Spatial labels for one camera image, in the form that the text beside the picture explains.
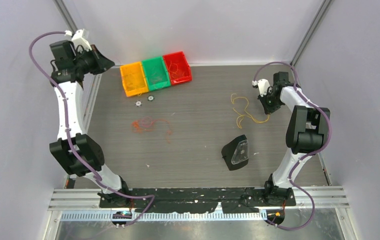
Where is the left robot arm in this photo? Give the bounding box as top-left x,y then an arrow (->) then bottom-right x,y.
49,40 -> 132,207

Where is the green plastic bin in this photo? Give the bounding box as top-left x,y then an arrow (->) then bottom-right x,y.
141,56 -> 171,92

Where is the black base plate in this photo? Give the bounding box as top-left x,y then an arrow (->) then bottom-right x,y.
98,187 -> 296,214

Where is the cable bundle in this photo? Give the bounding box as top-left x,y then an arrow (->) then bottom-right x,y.
130,115 -> 174,144

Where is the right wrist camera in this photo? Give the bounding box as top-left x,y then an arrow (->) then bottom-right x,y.
251,78 -> 271,97

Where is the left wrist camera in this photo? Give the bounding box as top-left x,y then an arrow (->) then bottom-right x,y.
70,29 -> 92,52

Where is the red plastic bin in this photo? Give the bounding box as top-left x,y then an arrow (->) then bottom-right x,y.
162,51 -> 193,86

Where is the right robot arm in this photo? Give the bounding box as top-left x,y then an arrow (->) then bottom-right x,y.
252,71 -> 330,206

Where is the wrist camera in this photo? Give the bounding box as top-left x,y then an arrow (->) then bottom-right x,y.
251,78 -> 271,97
70,29 -> 92,52

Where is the yellow plastic bin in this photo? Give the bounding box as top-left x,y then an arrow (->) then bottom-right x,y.
119,61 -> 149,97

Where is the orange cable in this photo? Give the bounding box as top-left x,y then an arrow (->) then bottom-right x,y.
168,61 -> 188,80

